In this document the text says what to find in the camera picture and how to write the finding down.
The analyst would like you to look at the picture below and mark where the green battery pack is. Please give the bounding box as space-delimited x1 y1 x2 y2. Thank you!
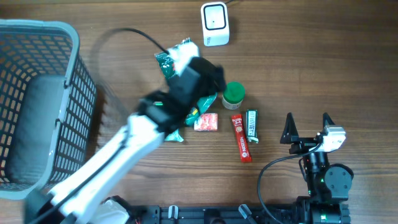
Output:
246 110 259 143

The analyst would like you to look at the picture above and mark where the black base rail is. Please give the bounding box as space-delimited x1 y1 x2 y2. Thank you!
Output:
124 203 351 224

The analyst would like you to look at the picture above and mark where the green 3M gloves bag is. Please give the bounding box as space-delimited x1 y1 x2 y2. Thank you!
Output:
155 37 218 126

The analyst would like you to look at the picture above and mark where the white barcode scanner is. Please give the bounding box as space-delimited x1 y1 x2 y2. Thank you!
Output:
200 1 230 47

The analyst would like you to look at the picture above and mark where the teal wet wipes pack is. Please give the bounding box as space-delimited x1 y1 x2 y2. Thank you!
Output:
165 129 184 142

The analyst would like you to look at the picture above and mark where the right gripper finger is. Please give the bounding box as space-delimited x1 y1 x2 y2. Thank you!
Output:
322 113 335 128
280 113 299 144

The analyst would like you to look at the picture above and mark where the grey plastic mesh basket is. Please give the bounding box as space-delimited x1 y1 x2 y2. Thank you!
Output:
1 19 97 200

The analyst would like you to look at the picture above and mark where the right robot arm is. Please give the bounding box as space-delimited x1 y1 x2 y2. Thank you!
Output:
280 113 354 223

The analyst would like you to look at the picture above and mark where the red coffee stick sachet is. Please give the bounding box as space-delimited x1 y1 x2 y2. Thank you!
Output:
231 114 252 162

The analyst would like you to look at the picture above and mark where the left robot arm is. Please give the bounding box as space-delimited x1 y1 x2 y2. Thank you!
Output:
24 57 226 223

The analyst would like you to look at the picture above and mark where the small red snack box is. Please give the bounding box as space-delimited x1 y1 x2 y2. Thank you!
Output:
193 113 218 131

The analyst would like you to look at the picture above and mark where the green lid jar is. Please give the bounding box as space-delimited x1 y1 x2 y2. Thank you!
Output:
222 82 246 110

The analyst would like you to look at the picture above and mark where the black right camera cable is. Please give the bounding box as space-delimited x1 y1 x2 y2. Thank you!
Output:
256 141 325 224

